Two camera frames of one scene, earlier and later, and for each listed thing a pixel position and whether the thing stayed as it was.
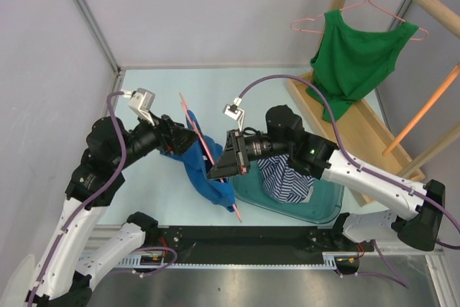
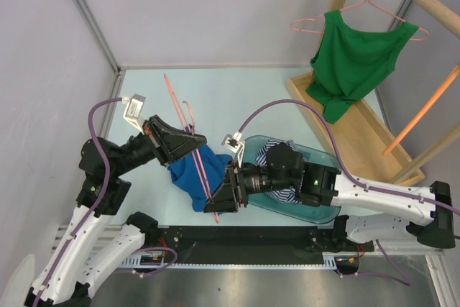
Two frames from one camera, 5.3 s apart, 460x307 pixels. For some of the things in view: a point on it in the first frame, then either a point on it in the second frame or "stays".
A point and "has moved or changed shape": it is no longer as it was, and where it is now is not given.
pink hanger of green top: (366, 1) stays
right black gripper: (232, 162) → (224, 200)
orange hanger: (422, 109) stays
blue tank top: (198, 157) has moved or changed shape
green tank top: (348, 64) stays
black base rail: (245, 244) stays
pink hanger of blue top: (210, 157) → (204, 180)
